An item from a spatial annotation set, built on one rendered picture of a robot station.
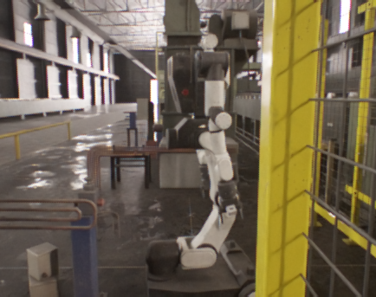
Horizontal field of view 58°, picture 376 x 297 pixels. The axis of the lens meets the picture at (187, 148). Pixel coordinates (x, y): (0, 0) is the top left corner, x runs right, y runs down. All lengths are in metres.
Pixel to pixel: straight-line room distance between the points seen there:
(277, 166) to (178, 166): 3.98
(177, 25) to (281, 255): 4.87
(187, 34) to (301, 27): 4.74
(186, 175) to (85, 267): 2.60
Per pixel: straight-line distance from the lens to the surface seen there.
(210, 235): 1.98
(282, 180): 0.40
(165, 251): 1.96
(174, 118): 5.01
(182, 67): 1.76
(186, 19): 5.18
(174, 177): 4.39
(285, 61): 0.39
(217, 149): 1.65
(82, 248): 1.99
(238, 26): 5.19
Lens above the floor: 1.16
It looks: 8 degrees down
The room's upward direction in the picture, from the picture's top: straight up
